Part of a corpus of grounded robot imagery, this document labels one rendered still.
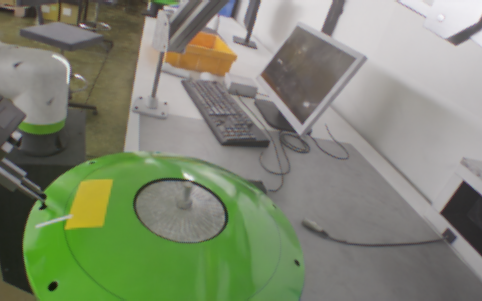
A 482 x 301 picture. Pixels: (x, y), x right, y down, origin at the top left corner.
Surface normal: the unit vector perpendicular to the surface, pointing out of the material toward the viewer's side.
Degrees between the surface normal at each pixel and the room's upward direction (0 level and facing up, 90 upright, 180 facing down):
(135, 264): 14
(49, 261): 24
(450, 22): 90
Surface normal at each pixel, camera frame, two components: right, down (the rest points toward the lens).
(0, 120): 0.78, -0.59
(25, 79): 0.18, 0.49
